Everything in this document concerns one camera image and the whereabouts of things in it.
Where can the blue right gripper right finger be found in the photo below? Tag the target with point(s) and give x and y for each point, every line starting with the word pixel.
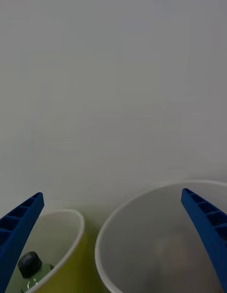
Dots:
pixel 210 229

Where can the green plastic bottle black cap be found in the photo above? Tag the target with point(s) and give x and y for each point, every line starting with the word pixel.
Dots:
pixel 29 263

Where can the yellow-green plastic waste bin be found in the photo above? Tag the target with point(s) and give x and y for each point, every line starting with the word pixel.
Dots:
pixel 80 269

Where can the grey plastic waste bin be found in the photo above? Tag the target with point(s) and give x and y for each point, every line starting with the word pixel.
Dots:
pixel 142 226

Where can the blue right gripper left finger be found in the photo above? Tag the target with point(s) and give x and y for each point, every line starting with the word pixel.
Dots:
pixel 19 233

